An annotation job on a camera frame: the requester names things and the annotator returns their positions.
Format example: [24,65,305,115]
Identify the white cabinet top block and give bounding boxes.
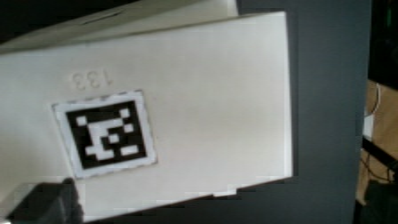
[0,12,293,221]

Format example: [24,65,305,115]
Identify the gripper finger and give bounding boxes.
[5,178,83,224]

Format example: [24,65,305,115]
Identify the white cabinet body box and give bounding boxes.
[0,0,238,54]

